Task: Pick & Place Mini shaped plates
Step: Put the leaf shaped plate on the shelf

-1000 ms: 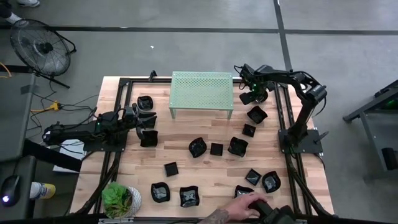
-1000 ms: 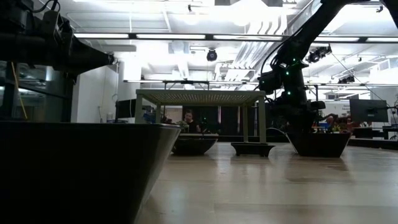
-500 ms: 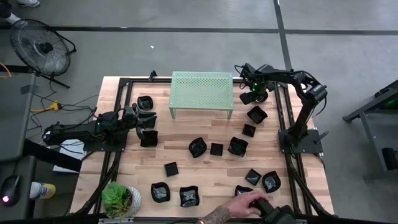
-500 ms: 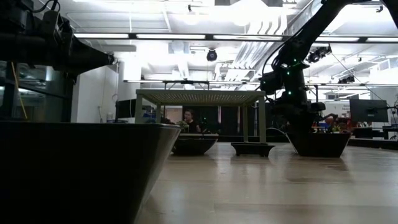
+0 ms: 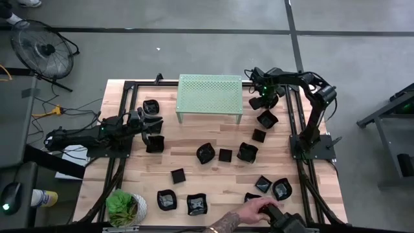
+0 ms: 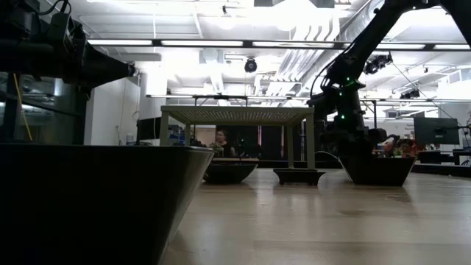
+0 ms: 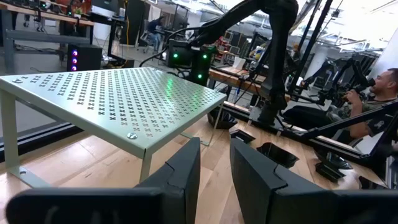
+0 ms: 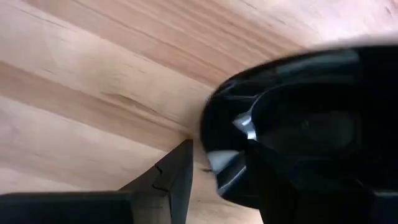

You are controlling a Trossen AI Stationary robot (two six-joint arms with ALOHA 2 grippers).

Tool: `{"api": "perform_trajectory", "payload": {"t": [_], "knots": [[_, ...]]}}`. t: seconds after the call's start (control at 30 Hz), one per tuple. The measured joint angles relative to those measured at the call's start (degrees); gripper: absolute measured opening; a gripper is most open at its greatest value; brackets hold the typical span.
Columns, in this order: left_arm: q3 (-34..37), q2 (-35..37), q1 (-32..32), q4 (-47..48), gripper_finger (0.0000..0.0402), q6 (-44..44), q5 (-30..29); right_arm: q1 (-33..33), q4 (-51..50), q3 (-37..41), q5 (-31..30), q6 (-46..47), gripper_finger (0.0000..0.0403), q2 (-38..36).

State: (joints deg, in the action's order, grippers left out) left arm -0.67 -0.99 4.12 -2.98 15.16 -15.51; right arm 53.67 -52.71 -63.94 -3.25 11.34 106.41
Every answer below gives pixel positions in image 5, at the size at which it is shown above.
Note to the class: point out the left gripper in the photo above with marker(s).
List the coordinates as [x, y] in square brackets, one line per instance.
[133, 124]

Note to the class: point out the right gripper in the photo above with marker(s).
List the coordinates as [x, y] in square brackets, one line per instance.
[266, 84]

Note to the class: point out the small black cube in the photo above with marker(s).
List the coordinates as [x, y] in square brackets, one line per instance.
[225, 155]

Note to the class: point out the person's forearm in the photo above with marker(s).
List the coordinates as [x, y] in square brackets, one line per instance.
[226, 223]

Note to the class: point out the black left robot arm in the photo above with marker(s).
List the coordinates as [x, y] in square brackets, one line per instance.
[77, 138]

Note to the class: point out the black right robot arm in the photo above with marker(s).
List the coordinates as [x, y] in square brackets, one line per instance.
[318, 110]

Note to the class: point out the green perforated metal shelf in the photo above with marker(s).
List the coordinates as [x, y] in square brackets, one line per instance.
[200, 97]

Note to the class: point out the white paper sheet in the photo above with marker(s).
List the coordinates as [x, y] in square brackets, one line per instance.
[76, 156]

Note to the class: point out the green plant in white pot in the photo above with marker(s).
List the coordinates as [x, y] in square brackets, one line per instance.
[121, 202]

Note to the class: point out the yellow power plug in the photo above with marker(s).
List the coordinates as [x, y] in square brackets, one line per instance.
[57, 110]

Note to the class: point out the black diagonal bar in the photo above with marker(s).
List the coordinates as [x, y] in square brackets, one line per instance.
[55, 162]

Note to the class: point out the person's hand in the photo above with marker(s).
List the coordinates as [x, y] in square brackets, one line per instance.
[252, 210]

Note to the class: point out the black device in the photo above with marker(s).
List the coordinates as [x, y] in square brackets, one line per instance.
[284, 223]

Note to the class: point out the white and yellow can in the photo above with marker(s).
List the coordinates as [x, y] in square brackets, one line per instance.
[45, 198]

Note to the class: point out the black floor fan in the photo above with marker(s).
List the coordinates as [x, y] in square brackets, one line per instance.
[48, 49]

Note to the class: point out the grey side table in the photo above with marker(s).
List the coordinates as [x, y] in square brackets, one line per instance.
[389, 145]

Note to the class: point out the dark grey desk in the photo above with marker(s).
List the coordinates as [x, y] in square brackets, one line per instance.
[16, 129]

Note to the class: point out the black box with green lights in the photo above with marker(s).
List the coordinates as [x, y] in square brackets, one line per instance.
[406, 108]

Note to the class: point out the black computer mouse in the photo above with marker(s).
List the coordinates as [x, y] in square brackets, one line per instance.
[11, 197]

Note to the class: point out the black cylinder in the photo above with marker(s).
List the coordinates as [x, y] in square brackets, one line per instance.
[406, 165]

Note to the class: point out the person's shoe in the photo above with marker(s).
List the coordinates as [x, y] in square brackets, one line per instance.
[14, 20]
[29, 2]

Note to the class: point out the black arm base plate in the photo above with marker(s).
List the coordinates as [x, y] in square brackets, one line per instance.
[323, 152]
[126, 152]

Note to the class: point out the black table frame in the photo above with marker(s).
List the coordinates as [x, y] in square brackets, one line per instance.
[168, 83]

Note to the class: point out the black frame clamp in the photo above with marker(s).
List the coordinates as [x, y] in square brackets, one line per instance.
[158, 78]

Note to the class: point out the black diagonal frame strut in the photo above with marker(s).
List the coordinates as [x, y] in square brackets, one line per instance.
[326, 202]
[96, 202]

